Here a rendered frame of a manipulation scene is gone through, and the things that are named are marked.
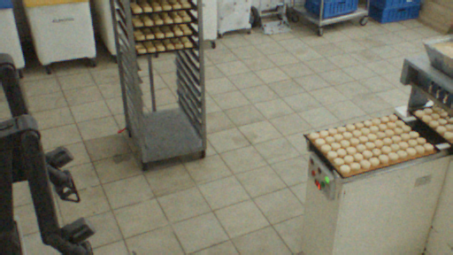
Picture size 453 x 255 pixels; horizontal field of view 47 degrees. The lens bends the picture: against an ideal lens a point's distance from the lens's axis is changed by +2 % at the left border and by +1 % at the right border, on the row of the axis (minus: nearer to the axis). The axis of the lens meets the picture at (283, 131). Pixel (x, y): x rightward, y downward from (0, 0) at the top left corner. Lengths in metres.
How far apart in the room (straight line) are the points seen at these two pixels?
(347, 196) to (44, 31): 3.55
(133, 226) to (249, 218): 0.76
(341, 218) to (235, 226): 1.00
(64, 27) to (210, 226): 2.64
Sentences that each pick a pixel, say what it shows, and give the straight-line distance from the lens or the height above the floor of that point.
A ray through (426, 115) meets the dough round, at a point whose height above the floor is 0.92.
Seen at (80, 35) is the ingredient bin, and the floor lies 0.36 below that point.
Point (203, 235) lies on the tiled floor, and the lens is 3.44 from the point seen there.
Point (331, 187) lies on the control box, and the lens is 2.60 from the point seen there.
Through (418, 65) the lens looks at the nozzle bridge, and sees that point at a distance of 3.04.
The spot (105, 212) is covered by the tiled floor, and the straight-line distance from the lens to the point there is 3.70.
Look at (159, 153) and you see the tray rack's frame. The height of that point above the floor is 0.15.
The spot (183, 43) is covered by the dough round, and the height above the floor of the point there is 0.96.
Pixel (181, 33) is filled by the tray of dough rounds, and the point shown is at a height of 1.06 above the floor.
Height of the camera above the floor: 2.42
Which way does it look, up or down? 33 degrees down
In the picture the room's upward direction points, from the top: 4 degrees clockwise
